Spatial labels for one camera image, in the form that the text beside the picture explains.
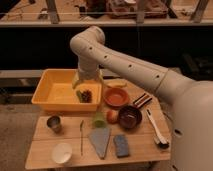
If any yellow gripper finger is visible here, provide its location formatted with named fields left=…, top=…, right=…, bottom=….
left=72, top=72, right=79, bottom=89
left=99, top=70, right=104, bottom=86

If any green pepper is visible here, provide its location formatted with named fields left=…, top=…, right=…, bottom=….
left=76, top=90, right=83, bottom=103

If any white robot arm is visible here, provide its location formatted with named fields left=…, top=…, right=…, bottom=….
left=70, top=26, right=213, bottom=171

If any green plastic cup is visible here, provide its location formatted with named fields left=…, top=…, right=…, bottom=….
left=92, top=112, right=106, bottom=128

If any metal cup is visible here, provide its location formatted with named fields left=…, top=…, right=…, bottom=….
left=47, top=116, right=62, bottom=133

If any yellow banana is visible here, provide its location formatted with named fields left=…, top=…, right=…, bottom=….
left=106, top=80, right=127, bottom=88

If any yellow plastic tub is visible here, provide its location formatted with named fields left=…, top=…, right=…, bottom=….
left=31, top=69, right=102, bottom=112

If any orange round fruit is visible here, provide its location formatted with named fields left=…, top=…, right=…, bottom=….
left=106, top=110, right=118, bottom=124

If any thin metal utensil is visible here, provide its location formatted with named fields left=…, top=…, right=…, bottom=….
left=79, top=120, right=84, bottom=156

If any striped black red block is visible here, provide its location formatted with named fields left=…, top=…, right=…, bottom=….
left=133, top=93, right=152, bottom=109

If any dark brown bowl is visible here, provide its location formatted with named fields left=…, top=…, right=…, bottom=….
left=118, top=105, right=142, bottom=129

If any grey triangular cloth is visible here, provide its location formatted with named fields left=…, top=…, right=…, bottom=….
left=88, top=127, right=111, bottom=159

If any blue sponge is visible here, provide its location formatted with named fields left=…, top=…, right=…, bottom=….
left=113, top=135, right=130, bottom=158

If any white handled brush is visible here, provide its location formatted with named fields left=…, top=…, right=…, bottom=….
left=146, top=109, right=169, bottom=149

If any wooden shelf rail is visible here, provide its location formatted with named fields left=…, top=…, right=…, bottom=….
left=0, top=19, right=213, bottom=28

